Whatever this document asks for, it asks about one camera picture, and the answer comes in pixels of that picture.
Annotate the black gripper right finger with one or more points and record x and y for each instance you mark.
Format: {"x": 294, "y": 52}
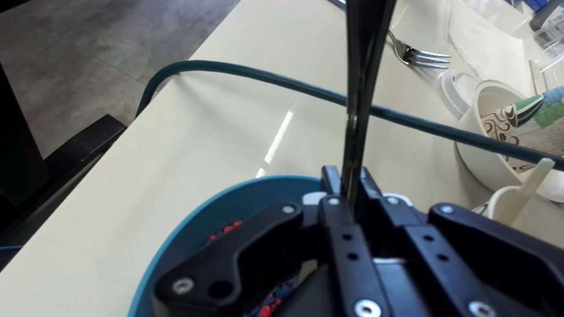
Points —
{"x": 470, "y": 264}

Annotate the glass jar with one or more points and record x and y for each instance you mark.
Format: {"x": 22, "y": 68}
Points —
{"x": 549, "y": 28}

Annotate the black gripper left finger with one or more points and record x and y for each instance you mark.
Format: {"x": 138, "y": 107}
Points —
{"x": 346, "y": 264}

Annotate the white plastic scoop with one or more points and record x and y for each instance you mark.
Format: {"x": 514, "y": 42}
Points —
{"x": 505, "y": 204}

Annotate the patterned white mug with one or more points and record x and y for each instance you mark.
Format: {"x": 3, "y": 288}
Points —
{"x": 470, "y": 158}

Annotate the green blue striped stick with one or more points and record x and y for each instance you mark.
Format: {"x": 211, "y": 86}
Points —
{"x": 530, "y": 107}

